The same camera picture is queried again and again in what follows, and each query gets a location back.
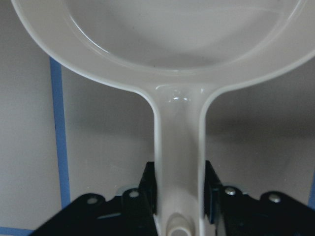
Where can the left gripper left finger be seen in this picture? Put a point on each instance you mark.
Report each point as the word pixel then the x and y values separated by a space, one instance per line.
pixel 130 213

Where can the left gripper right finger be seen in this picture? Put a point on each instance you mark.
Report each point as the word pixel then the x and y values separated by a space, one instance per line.
pixel 234 213

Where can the beige plastic dustpan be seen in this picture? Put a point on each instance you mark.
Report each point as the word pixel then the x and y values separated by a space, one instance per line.
pixel 179 55

